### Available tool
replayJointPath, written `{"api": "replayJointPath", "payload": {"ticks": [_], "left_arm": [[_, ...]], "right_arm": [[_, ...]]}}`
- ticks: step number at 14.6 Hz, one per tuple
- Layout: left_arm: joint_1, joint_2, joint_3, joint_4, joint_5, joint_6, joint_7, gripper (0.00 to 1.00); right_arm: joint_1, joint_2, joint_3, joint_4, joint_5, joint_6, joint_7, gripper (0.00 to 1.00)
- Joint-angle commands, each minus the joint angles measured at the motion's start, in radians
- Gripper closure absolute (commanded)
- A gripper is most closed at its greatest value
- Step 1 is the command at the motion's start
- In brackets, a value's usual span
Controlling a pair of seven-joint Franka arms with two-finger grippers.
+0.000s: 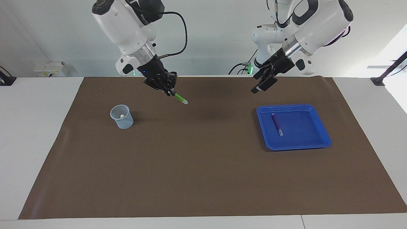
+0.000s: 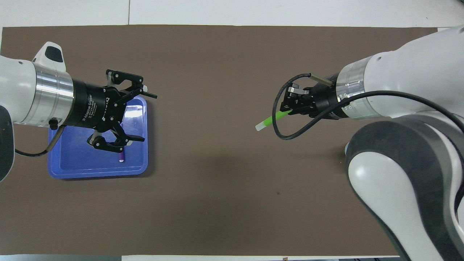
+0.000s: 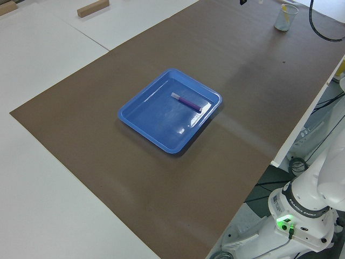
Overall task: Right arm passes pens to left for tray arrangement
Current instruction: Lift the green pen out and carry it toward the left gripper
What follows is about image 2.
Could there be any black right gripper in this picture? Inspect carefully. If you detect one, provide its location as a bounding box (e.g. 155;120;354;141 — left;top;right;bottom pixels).
280;78;343;119

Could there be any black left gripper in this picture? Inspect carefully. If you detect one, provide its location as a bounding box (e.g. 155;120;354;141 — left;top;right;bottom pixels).
65;70;157;153

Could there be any green pen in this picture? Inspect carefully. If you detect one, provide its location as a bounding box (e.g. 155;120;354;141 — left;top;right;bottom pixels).
255;111;292;132

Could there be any blue plastic tray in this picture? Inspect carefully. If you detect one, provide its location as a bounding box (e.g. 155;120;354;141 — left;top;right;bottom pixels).
48;96;149;179

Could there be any brown table mat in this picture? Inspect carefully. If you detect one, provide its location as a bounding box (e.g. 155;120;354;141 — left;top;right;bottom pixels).
0;25;446;256

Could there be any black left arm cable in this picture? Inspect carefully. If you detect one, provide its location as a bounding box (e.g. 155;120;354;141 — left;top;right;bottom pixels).
14;120;69;157

